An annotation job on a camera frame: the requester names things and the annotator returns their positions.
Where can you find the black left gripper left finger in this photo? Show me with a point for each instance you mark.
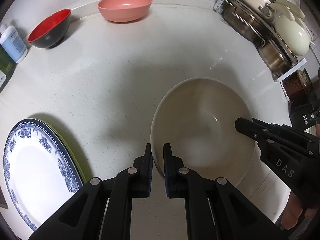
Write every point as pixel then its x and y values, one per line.
pixel 101 209

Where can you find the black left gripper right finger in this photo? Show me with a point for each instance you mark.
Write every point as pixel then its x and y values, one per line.
pixel 215 209

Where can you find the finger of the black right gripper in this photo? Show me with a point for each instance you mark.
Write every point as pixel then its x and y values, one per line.
pixel 255 132
pixel 287 132

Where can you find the lime green plate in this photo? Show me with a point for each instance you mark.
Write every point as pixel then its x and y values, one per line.
pixel 69 150

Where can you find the white ceramic bowl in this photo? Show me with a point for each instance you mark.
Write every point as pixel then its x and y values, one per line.
pixel 196 117

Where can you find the blue floral plate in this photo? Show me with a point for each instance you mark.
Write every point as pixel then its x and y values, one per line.
pixel 38 172

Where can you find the red and black bowl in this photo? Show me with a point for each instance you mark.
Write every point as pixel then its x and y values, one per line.
pixel 51 30

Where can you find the pink bowl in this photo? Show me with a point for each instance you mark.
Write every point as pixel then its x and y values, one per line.
pixel 122 11

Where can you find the person's right hand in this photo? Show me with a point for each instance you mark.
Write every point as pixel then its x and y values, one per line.
pixel 293 210

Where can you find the black knife block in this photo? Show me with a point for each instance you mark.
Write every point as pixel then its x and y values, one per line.
pixel 304 113

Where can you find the glass jar dark sauce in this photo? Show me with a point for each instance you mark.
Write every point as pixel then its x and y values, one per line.
pixel 298 85

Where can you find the small steel pot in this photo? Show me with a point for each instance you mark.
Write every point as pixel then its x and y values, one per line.
pixel 274 57

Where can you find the cream ceramic pot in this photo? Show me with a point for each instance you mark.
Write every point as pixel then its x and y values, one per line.
pixel 288 23

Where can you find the large steel pan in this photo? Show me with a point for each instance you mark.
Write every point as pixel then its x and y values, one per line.
pixel 244 23

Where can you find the white corner pot rack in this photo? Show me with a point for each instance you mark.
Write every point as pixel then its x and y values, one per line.
pixel 270 32

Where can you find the blue white pump bottle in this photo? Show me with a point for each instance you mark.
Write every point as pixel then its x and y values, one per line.
pixel 12 43

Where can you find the white wall socket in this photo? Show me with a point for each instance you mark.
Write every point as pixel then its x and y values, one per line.
pixel 314 29

